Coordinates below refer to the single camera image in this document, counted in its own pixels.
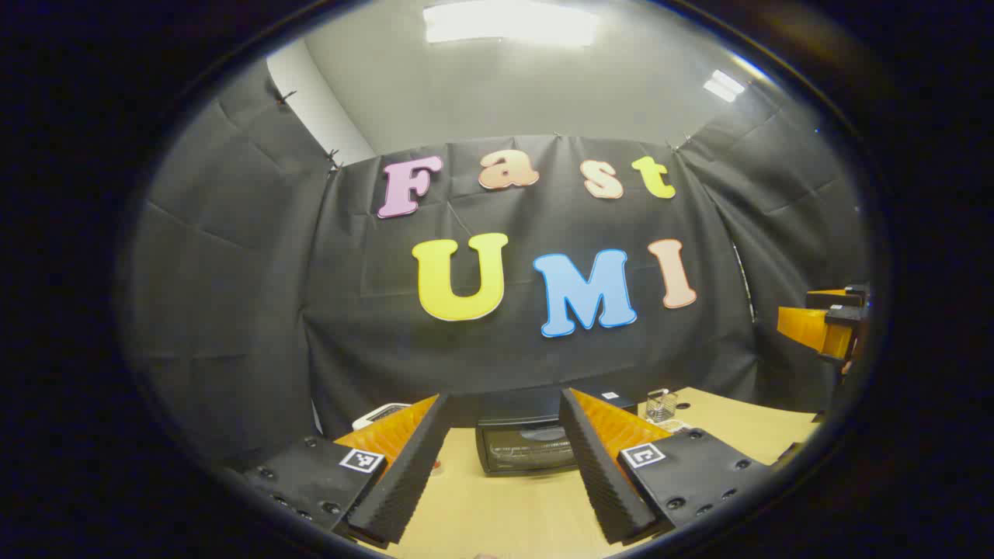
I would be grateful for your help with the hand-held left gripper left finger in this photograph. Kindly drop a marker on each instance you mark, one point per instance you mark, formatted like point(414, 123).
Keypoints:
point(408, 473)

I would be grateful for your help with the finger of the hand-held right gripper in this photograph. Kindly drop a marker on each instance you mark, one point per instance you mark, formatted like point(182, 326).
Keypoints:
point(808, 328)
point(835, 298)

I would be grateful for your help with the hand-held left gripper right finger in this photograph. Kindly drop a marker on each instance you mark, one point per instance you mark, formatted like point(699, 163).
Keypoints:
point(598, 473)

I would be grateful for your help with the black electric oven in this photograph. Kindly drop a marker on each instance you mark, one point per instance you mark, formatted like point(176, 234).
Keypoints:
point(520, 446)

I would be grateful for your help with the white toaster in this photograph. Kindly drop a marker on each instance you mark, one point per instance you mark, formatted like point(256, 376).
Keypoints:
point(377, 413)

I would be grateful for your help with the black backdrop cloth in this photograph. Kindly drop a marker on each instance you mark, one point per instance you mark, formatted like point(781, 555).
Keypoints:
point(311, 310)

